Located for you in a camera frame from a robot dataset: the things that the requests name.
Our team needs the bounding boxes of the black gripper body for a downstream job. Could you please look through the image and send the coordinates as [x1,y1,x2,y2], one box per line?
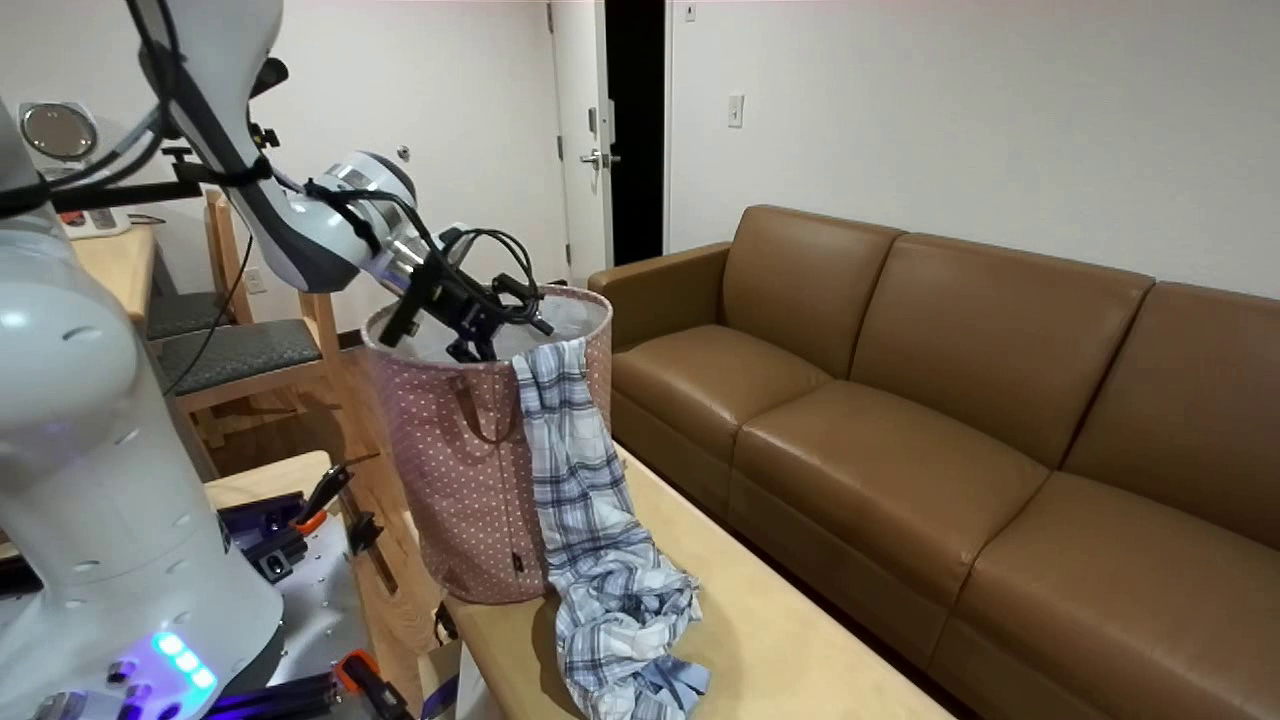
[395,240,503,355]

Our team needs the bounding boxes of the blue white plaid cloth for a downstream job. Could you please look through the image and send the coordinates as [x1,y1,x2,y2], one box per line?
[508,338,718,720]

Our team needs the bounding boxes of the pink dotted carrier bag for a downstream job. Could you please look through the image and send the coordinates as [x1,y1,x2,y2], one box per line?
[357,286,620,609]

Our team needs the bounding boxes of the orange black clamp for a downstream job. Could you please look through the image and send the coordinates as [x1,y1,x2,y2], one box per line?
[280,454,365,542]
[330,644,420,720]

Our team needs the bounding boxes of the wooden chair grey cushion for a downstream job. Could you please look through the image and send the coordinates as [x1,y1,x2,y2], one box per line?
[140,195,393,474]
[135,186,255,339]

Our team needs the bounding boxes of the white door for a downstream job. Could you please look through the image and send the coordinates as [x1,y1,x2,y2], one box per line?
[545,0,620,288]

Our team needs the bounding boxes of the black purple base board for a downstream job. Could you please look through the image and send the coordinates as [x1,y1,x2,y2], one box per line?
[215,490,321,588]

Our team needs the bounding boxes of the light wooden side table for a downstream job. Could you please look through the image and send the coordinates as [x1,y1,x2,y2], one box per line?
[61,218,167,319]

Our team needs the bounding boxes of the white box with round disc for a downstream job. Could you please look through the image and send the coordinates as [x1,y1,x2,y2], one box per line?
[11,97,103,170]

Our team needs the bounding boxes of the brown leather sofa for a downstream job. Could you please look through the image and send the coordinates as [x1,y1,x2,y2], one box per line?
[586,202,1280,720]

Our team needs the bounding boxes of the silver door handle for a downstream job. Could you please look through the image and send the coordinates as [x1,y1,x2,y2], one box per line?
[576,135,624,175]

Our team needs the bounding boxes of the black stereo camera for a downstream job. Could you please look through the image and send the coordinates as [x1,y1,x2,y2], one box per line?
[247,56,291,101]

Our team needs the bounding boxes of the black camera stand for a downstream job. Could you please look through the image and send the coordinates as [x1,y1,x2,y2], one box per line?
[49,112,291,225]

